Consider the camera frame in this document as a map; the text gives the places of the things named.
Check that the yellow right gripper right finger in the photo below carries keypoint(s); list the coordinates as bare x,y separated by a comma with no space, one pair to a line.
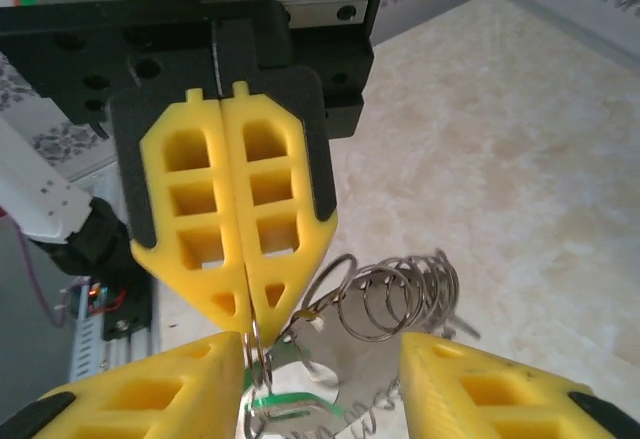
435,374

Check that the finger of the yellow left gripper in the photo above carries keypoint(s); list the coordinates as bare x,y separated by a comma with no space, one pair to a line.
155,169
300,184

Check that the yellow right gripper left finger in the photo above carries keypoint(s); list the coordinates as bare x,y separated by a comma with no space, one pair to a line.
210,359

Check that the metal band keyring with rings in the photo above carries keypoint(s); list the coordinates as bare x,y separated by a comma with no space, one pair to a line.
360,359

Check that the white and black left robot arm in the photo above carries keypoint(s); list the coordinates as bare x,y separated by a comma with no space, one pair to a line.
35,184

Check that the grey steel panel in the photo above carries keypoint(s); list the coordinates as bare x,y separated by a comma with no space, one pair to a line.
25,359

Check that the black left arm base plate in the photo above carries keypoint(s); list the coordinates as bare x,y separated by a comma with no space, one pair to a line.
125,329

